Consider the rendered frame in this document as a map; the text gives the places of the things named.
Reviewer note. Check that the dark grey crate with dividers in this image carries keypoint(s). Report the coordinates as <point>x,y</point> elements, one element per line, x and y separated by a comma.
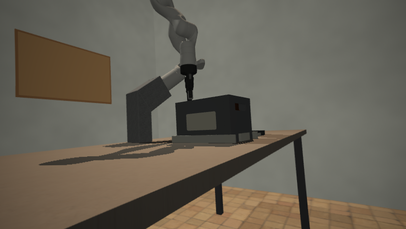
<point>215,116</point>

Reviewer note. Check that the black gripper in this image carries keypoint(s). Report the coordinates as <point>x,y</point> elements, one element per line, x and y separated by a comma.
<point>189,70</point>

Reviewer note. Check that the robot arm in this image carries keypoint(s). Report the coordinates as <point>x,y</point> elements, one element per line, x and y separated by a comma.
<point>179,30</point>

